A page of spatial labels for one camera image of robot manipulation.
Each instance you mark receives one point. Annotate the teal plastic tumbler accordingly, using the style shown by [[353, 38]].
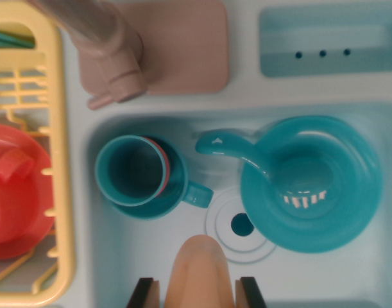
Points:
[[131, 170]]

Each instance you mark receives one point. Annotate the yellow plastic dish rack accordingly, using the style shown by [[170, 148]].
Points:
[[62, 160]]

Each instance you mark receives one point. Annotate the beige detergent bottle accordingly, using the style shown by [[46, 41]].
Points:
[[199, 276]]

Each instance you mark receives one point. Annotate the light blue toy sink unit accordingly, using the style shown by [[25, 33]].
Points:
[[150, 256]]

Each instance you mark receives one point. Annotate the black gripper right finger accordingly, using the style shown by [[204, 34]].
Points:
[[248, 295]]

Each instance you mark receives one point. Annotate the teal dish brush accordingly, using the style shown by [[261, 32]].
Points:
[[221, 146]]

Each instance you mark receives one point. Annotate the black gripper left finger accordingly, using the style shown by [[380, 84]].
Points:
[[147, 295]]

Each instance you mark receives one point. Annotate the teal plastic plate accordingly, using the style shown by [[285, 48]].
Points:
[[359, 208]]

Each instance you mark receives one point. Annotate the teal plastic knife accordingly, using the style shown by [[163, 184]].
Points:
[[3, 34]]

